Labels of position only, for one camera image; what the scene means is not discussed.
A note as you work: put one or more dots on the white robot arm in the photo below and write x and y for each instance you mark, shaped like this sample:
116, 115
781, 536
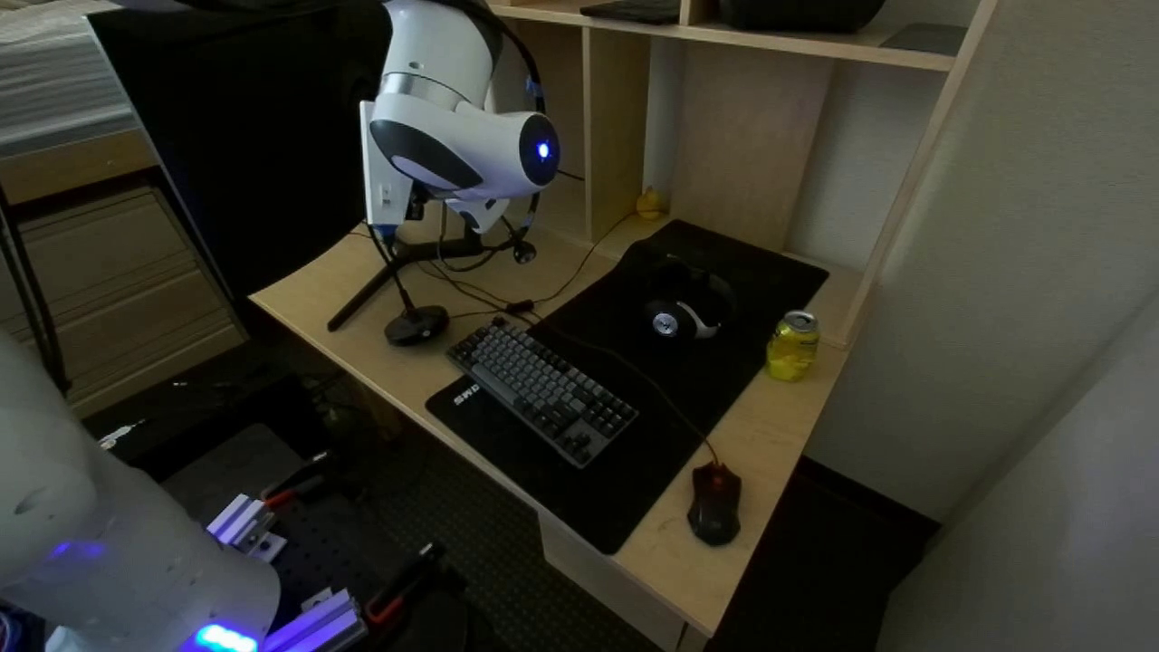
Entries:
432, 132

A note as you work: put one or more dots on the grey mechanical keyboard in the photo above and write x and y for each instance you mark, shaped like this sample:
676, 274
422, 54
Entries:
552, 396

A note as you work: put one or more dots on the black desk mat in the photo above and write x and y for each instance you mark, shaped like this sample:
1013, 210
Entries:
676, 388

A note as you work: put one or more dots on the black headphones on mat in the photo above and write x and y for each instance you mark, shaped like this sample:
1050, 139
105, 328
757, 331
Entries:
687, 301

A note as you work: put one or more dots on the small yellow rubber duck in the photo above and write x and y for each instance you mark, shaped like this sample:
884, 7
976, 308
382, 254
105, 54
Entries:
648, 204

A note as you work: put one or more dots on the black monitor stand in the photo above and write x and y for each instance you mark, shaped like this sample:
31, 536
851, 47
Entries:
444, 246

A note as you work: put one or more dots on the yellow drink can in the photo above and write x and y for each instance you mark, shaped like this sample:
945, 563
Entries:
793, 344

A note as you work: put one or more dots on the black red computer mouse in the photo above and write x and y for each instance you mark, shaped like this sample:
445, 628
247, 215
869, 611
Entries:
713, 506

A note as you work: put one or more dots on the light wooden shelf unit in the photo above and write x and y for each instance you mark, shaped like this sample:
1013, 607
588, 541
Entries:
727, 122

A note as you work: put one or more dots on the black bag on shelf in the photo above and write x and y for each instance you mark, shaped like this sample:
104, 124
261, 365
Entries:
797, 14

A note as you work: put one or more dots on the black curved monitor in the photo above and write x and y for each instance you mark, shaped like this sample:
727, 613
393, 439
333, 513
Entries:
255, 122

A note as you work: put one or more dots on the wooden cabinet at left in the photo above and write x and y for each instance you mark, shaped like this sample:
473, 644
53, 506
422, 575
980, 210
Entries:
129, 295

